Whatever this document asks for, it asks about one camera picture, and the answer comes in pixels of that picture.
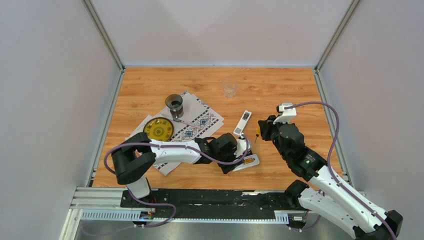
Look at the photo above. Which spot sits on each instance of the clear drinking glass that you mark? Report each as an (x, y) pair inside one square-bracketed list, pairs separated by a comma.
[(229, 86)]

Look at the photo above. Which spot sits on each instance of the white slim remote control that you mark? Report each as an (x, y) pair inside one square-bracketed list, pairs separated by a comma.
[(242, 123)]

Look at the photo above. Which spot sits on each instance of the yellow handled screwdriver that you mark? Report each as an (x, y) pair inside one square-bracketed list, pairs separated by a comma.
[(257, 134)]

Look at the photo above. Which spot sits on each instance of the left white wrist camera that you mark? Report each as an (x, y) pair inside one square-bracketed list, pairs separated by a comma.
[(243, 148)]

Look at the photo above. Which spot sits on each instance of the white remote battery bay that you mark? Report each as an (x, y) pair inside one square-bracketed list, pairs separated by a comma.
[(242, 166)]

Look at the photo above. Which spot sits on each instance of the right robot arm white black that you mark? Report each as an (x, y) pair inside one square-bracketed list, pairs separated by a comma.
[(321, 190)]

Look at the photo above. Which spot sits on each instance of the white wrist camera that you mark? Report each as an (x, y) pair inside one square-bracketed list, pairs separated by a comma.
[(286, 113), (243, 148)]

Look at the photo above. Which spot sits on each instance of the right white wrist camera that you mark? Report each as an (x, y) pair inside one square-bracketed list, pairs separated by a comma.
[(286, 113)]

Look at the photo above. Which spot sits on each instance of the yellow black plate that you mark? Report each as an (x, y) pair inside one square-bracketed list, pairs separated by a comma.
[(159, 128)]

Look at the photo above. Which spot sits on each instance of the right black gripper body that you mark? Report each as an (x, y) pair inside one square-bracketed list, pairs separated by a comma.
[(270, 131)]

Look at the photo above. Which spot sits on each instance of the patterned white placemat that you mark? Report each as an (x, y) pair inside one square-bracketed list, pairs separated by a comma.
[(195, 111)]

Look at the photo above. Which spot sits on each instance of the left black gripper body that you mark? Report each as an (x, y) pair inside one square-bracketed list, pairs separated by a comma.
[(227, 168)]

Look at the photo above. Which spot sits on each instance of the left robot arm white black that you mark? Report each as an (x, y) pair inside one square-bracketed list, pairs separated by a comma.
[(133, 158)]

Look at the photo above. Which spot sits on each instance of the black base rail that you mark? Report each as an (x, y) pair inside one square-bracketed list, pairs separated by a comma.
[(221, 204)]

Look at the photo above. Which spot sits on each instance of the dark smoked glass cup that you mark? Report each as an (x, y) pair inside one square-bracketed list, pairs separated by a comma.
[(174, 102)]

